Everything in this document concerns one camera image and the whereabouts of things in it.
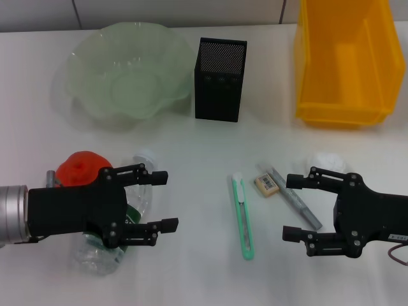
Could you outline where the white paper ball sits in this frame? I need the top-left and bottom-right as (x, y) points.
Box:
(305, 152), (349, 175)

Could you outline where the green utility knife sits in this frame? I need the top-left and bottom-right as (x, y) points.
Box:
(229, 171), (256, 261)

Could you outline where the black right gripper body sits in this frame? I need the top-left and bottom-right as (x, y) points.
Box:
(333, 173), (408, 259)

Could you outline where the orange fruit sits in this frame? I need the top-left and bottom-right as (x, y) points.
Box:
(56, 150), (114, 189)

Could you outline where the clear bottle with green label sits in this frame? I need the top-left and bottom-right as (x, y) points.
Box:
(71, 147), (159, 277)

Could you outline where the black mesh pen holder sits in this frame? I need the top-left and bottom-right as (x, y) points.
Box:
(194, 37), (249, 124)

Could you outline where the grey pen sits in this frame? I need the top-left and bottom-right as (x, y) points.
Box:
(257, 163), (324, 231)

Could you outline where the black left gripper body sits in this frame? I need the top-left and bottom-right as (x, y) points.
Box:
(27, 166), (129, 250)

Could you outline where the green glass fruit plate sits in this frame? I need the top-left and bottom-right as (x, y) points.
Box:
(63, 21), (196, 129)

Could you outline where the right gripper cable with plugs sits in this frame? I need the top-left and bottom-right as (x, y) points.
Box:
(388, 244), (408, 267)

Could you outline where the beige eraser with barcode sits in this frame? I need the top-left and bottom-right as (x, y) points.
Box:
(254, 173), (281, 199)

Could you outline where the yellow plastic bin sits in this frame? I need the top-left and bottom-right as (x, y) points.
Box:
(295, 0), (406, 130)

